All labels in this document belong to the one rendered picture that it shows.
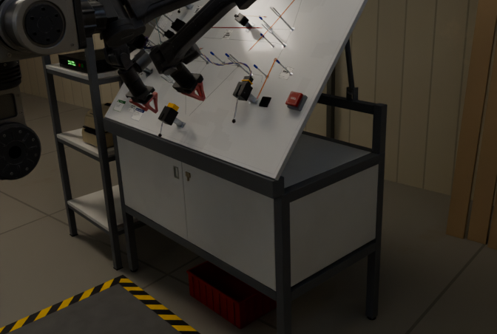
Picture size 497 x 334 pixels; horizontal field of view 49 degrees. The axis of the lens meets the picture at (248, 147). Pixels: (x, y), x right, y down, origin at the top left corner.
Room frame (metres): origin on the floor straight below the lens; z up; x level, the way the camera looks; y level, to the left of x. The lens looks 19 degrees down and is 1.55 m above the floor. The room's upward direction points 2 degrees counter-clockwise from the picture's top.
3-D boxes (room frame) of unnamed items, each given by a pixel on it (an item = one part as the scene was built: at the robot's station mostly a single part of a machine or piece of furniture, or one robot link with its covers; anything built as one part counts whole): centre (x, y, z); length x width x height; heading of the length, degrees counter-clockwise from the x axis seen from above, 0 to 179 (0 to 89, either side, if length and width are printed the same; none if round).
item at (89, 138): (2.84, 0.72, 0.76); 0.30 x 0.21 x 0.20; 135
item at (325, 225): (2.33, 0.05, 0.60); 1.17 x 0.58 x 0.40; 41
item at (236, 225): (1.93, 0.10, 0.60); 0.55 x 0.03 x 0.39; 41
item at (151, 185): (2.34, 0.46, 0.60); 0.55 x 0.02 x 0.39; 41
